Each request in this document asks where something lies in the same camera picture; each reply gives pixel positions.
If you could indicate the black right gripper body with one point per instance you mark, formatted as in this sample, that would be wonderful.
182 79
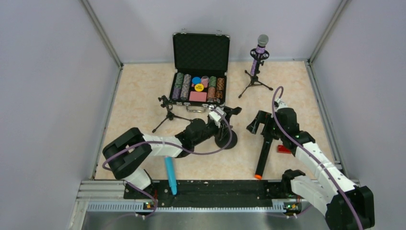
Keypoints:
265 123

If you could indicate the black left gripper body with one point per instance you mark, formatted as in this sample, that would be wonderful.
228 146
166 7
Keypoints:
227 112

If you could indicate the round base clamp stand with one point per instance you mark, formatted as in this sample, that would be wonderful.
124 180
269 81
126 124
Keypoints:
226 145

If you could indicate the shock mount tripod stand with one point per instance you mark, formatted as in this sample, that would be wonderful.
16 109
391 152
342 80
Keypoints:
254 80

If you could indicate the purple glitter microphone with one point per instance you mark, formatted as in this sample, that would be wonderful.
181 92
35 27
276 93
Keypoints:
259 52

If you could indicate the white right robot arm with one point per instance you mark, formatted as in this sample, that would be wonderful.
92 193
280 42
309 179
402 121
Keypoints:
344 205

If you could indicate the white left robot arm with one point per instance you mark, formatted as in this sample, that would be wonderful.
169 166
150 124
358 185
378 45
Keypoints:
124 156

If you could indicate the small black tripod stand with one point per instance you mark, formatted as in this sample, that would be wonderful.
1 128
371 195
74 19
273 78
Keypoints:
166 103

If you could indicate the black microphone orange end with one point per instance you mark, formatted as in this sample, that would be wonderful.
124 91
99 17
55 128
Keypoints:
263 158

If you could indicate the red lego brick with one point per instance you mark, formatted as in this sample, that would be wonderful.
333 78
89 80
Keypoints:
283 149

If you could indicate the pink playing card deck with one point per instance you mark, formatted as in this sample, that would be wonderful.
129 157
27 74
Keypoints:
198 96

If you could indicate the pink poker chip stack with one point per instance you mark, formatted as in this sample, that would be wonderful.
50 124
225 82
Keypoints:
211 94

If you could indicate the yellow big blind button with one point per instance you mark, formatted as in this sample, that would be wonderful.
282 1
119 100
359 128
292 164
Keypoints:
199 87

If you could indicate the green poker chip stack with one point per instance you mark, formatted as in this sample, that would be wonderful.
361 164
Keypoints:
212 82

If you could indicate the orange black chip stack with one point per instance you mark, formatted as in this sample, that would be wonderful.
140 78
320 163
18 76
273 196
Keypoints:
220 85

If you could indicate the blue dealer button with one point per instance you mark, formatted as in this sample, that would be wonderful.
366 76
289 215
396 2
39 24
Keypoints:
196 80

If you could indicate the purple poker chip stack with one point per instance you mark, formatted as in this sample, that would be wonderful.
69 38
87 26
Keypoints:
176 93

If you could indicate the teal microphone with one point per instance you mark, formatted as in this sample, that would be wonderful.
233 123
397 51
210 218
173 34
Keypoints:
171 175

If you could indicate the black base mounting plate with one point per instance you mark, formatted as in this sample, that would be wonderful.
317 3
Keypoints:
238 194

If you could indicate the black poker chip case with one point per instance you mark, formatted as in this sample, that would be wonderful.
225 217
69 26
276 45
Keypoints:
199 55

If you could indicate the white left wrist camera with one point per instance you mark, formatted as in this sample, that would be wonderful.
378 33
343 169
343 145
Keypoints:
217 114

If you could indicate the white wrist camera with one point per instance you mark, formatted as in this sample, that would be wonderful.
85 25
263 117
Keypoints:
279 104
217 114

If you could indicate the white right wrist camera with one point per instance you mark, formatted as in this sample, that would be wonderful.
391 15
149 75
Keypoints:
279 104

